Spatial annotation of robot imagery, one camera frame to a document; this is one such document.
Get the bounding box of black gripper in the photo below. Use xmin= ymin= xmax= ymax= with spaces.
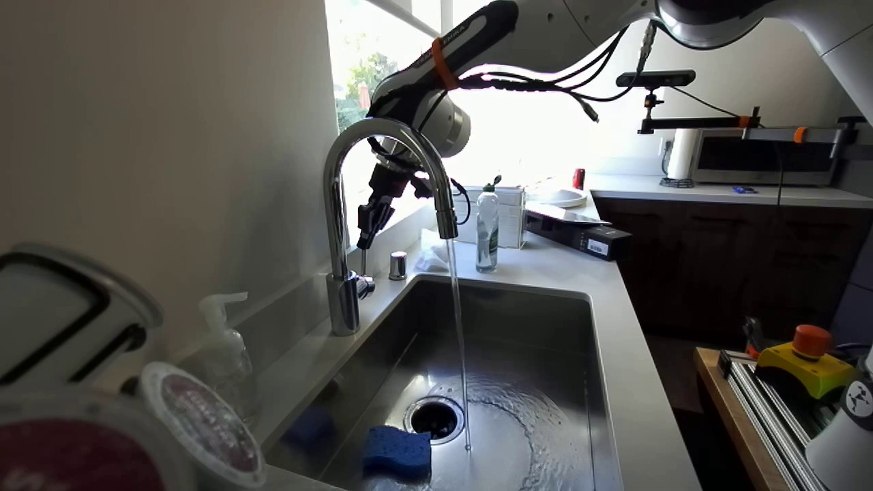
xmin=359 ymin=136 xmax=435 ymax=252

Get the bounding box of chrome faucet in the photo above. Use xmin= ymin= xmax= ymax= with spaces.
xmin=322 ymin=118 xmax=458 ymax=335

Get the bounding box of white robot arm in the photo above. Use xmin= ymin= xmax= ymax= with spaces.
xmin=365 ymin=0 xmax=873 ymax=238

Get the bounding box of dish soap bottle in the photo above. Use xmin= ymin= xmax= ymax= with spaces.
xmin=474 ymin=178 xmax=500 ymax=271

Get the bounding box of white box on counter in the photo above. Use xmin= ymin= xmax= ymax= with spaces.
xmin=457 ymin=186 xmax=528 ymax=248

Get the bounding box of small red cup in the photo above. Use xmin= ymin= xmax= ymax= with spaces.
xmin=571 ymin=168 xmax=586 ymax=190

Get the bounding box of clear soap pump bottle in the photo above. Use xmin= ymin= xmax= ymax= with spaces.
xmin=192 ymin=291 xmax=256 ymax=411

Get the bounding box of stainless steel sink basin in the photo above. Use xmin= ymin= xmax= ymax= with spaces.
xmin=267 ymin=276 xmax=623 ymax=491

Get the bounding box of sink drain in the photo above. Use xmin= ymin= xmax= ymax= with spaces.
xmin=405 ymin=395 xmax=466 ymax=445

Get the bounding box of black flat box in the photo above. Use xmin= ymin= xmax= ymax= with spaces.
xmin=525 ymin=209 xmax=634 ymax=261

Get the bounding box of blue sponge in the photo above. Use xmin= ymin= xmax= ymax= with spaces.
xmin=363 ymin=426 xmax=431 ymax=479

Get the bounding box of red lidded white tub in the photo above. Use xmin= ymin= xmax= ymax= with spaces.
xmin=139 ymin=363 xmax=267 ymax=491

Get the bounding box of paper towel roll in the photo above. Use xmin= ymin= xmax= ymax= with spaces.
xmin=667 ymin=129 xmax=701 ymax=179

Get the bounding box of dark wooden cabinet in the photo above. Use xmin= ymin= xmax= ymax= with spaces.
xmin=599 ymin=196 xmax=870 ymax=346

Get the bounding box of microwave oven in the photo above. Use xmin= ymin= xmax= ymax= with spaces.
xmin=690 ymin=132 xmax=837 ymax=189

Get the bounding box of yellow emergency stop button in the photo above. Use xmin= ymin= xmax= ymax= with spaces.
xmin=755 ymin=325 xmax=855 ymax=400

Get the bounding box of black camera on stand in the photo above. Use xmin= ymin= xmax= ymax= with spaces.
xmin=614 ymin=69 xmax=761 ymax=136

